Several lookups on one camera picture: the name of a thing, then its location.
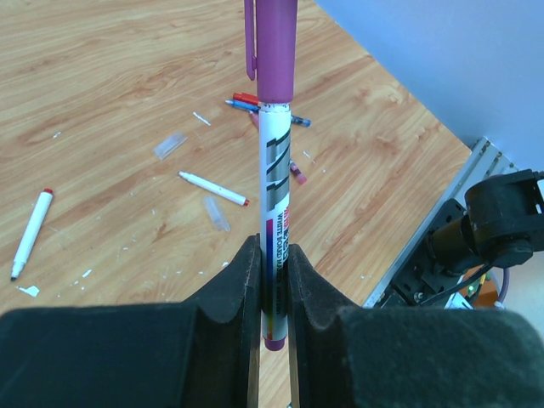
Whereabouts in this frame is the white pen red end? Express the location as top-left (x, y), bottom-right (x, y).
top-left (178, 172), bottom-right (249, 207)

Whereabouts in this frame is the white whiteboard marker purple end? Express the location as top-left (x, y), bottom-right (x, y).
top-left (258, 104), bottom-right (291, 351)

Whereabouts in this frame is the pink transparent gel pen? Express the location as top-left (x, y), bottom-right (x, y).
top-left (249, 111), bottom-right (307, 184)

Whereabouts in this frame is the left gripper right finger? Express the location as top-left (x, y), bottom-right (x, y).
top-left (288, 245), bottom-right (543, 407)

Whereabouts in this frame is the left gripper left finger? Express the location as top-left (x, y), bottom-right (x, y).
top-left (1, 235), bottom-right (261, 407)

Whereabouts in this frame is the thin white red-end pen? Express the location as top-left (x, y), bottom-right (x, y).
top-left (10, 189), bottom-right (54, 281)

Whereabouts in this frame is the clear pen cap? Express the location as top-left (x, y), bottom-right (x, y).
top-left (203, 195), bottom-right (230, 232)
top-left (153, 133), bottom-right (187, 161)

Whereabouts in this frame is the purple marker cap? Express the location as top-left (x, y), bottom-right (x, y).
top-left (243, 0), bottom-right (298, 104)

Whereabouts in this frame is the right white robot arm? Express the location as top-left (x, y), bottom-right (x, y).
top-left (426, 169), bottom-right (543, 275)

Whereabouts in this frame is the red pen cap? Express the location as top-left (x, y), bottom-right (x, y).
top-left (233, 93), bottom-right (259, 105)

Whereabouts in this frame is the blue gel pen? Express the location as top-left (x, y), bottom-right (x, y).
top-left (224, 99), bottom-right (311, 128)

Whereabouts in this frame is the clear pen cap lower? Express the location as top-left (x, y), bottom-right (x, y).
top-left (203, 195), bottom-right (230, 232)

